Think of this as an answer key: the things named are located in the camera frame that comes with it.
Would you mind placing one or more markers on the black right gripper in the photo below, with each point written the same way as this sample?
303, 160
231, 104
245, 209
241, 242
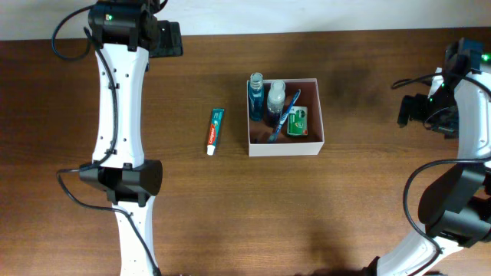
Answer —
449, 129

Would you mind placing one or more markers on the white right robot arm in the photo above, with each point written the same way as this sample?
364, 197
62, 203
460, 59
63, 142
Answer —
450, 215

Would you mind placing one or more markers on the white cardboard box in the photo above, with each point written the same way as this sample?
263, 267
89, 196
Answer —
285, 145

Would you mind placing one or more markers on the clear purple liquid bottle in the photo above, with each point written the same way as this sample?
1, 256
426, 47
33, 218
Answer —
275, 102

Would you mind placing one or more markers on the green red toothpaste tube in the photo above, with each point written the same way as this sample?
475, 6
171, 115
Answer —
214, 128

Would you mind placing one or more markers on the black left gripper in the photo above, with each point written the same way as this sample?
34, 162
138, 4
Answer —
171, 43

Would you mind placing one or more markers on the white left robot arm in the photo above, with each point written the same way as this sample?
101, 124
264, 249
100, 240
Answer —
126, 35

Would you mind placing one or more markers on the teal mouthwash bottle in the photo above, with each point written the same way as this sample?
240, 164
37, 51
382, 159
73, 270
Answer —
256, 96

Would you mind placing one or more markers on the green soap box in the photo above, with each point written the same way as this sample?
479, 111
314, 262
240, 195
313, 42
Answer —
297, 121

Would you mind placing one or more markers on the blue white toothbrush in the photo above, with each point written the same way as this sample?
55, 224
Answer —
283, 118

